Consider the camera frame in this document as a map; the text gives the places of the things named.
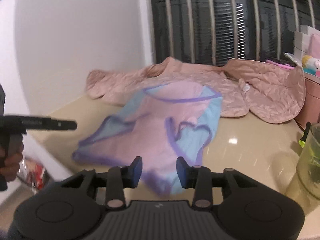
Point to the person's left hand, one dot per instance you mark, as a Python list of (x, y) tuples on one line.
[(10, 166)]

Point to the window with dark blinds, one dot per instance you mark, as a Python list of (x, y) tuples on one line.
[(195, 30)]

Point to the black yellow-green tool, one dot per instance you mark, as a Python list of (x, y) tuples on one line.
[(305, 136)]

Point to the stack of white boxes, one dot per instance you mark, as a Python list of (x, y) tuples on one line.
[(300, 42)]

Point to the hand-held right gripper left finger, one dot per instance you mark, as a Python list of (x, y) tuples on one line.
[(136, 172)]

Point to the metal window railing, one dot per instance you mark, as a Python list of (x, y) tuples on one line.
[(173, 37)]

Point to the pink notebook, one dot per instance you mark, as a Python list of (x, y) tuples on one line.
[(280, 65)]

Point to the green translucent cup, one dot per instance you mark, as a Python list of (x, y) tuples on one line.
[(310, 170)]

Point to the plush toy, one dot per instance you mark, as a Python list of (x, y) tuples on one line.
[(308, 62)]

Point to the pink and blue shirt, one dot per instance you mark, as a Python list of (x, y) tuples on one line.
[(150, 135)]

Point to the pink cushion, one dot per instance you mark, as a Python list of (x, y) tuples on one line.
[(315, 43)]

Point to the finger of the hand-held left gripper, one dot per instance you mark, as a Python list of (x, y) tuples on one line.
[(50, 123)]

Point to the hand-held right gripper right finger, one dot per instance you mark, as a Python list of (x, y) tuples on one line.
[(182, 173)]

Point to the red snack packet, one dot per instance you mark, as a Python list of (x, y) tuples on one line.
[(35, 173)]

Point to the pink storage box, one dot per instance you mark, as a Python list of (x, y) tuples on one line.
[(311, 100)]

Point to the pink quilted jacket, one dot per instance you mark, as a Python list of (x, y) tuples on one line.
[(270, 92)]

